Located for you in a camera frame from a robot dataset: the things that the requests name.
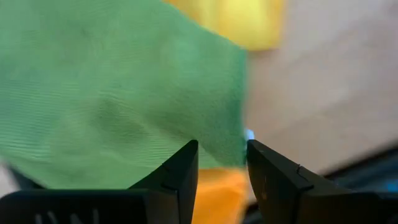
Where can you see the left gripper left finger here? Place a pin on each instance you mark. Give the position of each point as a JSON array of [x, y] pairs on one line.
[[155, 205]]

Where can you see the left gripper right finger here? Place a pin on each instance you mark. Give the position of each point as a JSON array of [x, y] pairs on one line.
[[295, 202]]

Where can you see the orange microfiber towel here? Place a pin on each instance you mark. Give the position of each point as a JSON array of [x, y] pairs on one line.
[[217, 196]]

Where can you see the green microfiber towel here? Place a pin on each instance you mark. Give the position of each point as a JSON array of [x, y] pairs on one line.
[[109, 93]]

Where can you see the yellow translucent plastic bin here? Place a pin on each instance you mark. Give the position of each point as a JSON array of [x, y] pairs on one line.
[[242, 21]]

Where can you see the black aluminium table frame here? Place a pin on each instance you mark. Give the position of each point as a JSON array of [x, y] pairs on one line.
[[367, 174]]

